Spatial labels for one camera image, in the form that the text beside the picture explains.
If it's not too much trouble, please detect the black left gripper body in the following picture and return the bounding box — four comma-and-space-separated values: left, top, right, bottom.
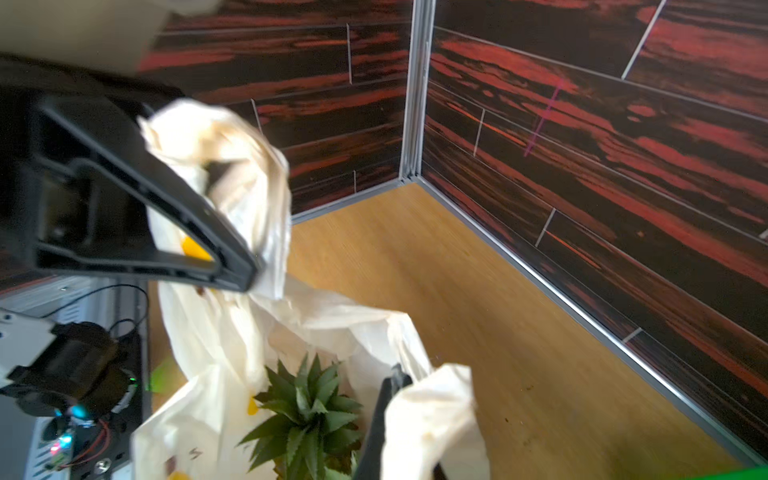
0, 53, 187, 289

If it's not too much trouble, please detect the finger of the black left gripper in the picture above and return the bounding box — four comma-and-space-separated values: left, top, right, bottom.
26, 95, 261, 292

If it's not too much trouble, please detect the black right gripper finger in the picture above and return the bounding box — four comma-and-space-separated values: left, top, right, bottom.
352, 364, 413, 480

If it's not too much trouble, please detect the yellow pineapple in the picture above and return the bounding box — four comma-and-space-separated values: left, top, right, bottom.
241, 356, 363, 479

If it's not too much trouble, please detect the green plastic basket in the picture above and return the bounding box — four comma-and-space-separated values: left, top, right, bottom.
685, 465, 768, 480

